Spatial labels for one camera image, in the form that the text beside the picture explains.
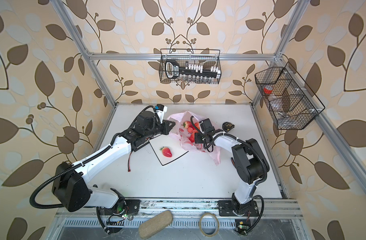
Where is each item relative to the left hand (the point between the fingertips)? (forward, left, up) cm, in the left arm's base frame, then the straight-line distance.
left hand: (176, 122), depth 77 cm
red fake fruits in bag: (+11, -9, -24) cm, 28 cm away
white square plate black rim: (+4, +6, -26) cm, 27 cm away
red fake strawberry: (-7, +7, -21) cm, 23 cm away
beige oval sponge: (-43, +7, -22) cm, 48 cm away
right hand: (+4, -14, -22) cm, 26 cm away
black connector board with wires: (-19, +14, +9) cm, 25 cm away
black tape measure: (+16, -33, -24) cm, 44 cm away
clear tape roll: (-37, -16, -27) cm, 49 cm away
